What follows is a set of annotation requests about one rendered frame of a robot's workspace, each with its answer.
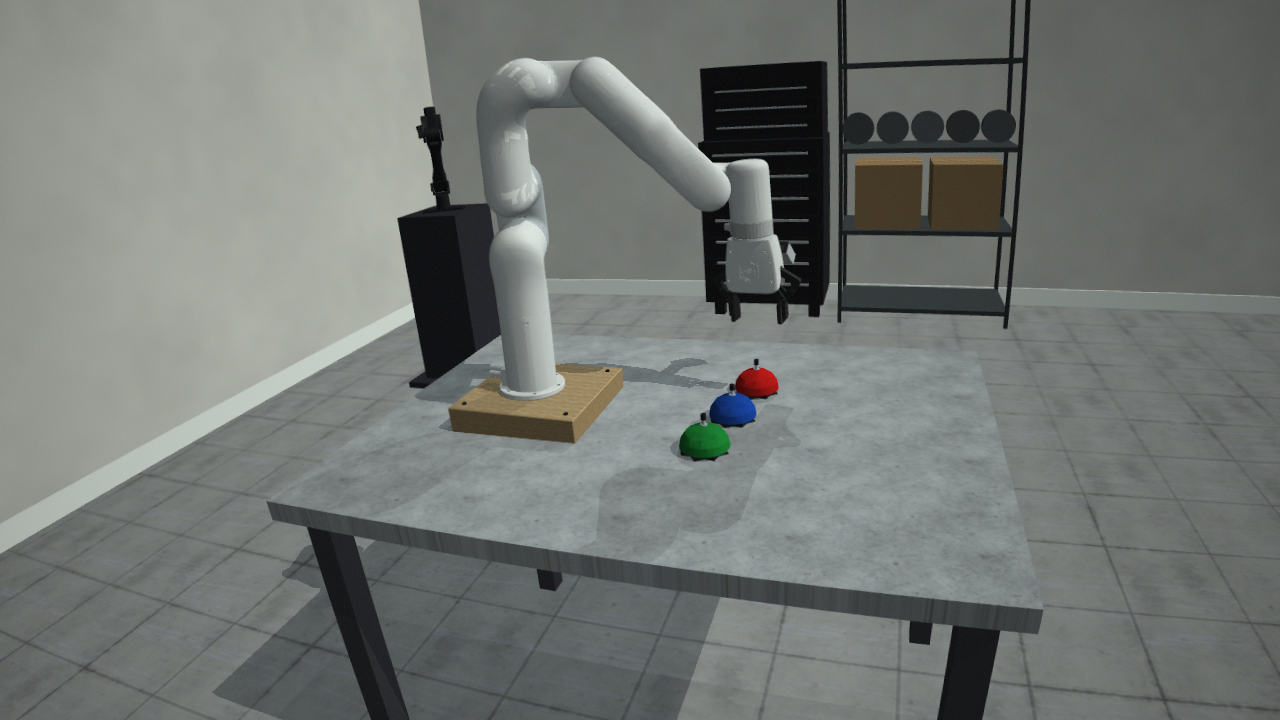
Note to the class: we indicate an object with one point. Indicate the red dome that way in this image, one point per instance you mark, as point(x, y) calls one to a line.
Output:
point(757, 381)

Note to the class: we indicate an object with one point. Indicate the green dome bell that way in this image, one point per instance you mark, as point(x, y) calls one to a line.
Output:
point(704, 440)

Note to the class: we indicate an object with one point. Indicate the blue dome bell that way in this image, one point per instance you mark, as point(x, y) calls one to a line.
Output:
point(733, 409)

